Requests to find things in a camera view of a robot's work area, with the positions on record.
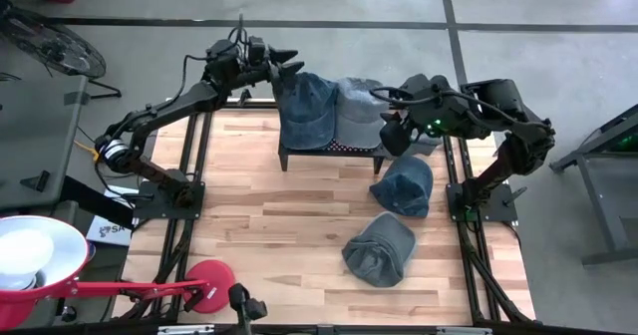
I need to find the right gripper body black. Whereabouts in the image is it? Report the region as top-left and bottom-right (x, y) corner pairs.
(379, 112), (419, 158)

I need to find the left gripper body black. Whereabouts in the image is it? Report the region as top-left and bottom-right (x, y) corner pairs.
(242, 47), (281, 86)

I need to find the dark blue denim cap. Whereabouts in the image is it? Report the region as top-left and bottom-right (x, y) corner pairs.
(272, 72), (341, 152)
(368, 155), (435, 220)

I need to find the black perforated metal rack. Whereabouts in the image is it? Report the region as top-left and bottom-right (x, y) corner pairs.
(277, 140), (388, 175)

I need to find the yellow power plug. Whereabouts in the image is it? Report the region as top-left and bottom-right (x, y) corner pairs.
(74, 140), (104, 163)

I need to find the black floor fan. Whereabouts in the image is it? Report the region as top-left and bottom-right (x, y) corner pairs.
(0, 0), (124, 100)

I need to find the black support beam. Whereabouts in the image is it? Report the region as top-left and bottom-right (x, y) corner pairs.
(59, 174), (137, 229)

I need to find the red desk lamp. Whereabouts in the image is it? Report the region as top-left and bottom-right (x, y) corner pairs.
(0, 214), (236, 332)

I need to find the white printed box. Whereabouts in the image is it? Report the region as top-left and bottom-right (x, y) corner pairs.
(85, 184), (135, 247)

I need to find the black device green light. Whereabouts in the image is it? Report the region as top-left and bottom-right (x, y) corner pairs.
(600, 104), (638, 153)

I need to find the grey side table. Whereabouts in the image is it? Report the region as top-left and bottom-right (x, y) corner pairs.
(0, 75), (89, 211)

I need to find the white light bulb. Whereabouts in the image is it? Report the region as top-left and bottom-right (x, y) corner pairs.
(0, 228), (55, 291)

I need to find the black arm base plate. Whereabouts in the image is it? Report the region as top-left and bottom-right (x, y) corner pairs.
(133, 180), (205, 220)
(446, 182), (528, 224)

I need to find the black aluminium table frame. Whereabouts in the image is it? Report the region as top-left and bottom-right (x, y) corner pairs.
(117, 98), (537, 326)

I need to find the silver metal bracket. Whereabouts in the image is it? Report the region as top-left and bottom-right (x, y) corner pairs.
(437, 327), (493, 335)
(158, 324), (215, 335)

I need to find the grey metal desk frame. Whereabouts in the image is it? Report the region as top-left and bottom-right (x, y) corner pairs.
(549, 103), (638, 266)

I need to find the black table bracket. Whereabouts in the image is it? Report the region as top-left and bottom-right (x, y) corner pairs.
(19, 170), (51, 194)

